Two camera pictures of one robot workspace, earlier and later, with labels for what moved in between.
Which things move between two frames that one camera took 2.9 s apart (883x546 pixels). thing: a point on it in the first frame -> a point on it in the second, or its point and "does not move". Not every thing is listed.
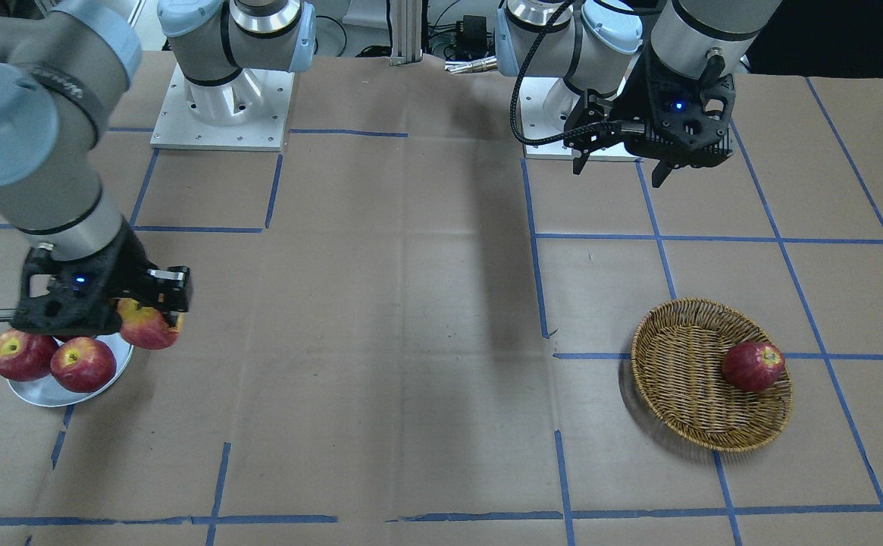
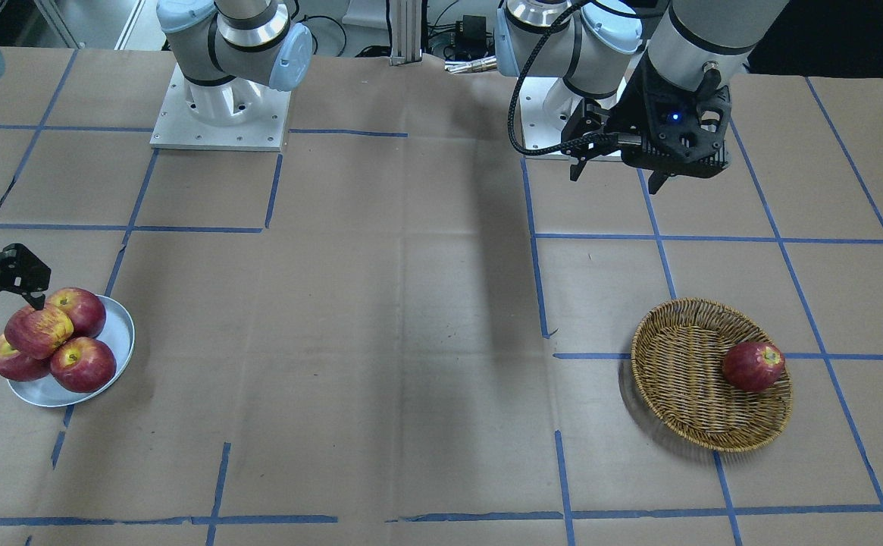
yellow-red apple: [145, 327] -> [36, 334]
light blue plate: [47, 390] does not move
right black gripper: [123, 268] -> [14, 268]
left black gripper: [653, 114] does not move
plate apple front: [82, 365] does not move
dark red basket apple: [753, 366] does not move
